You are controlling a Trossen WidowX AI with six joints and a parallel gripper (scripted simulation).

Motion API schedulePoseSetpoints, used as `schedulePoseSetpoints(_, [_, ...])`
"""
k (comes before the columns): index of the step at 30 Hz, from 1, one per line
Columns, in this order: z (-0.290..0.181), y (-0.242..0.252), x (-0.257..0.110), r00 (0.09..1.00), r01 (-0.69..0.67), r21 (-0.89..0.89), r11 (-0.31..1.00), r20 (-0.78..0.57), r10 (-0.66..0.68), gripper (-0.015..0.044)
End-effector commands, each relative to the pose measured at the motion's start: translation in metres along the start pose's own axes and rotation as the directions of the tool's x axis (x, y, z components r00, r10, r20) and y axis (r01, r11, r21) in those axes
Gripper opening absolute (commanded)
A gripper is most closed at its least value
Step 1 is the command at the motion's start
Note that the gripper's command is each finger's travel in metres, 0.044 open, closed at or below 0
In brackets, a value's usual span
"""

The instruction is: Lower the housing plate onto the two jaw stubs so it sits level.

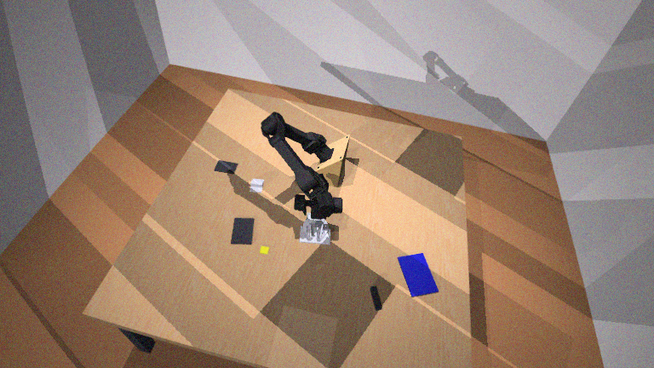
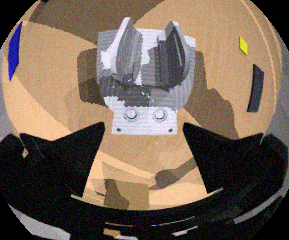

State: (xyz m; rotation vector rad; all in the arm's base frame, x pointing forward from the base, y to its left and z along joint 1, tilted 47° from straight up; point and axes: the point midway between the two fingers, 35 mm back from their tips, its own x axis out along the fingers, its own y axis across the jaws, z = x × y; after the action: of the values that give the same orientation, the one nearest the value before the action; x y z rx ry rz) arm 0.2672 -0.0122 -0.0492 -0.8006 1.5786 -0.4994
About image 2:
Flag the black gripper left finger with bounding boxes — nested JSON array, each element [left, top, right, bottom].
[[19, 121, 105, 197]]

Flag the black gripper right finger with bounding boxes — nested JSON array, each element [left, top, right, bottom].
[[183, 123, 264, 195]]

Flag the blue rectangular plate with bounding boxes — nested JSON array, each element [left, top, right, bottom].
[[8, 21, 23, 81]]

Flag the small yellow square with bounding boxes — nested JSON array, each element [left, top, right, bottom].
[[239, 36, 248, 56]]

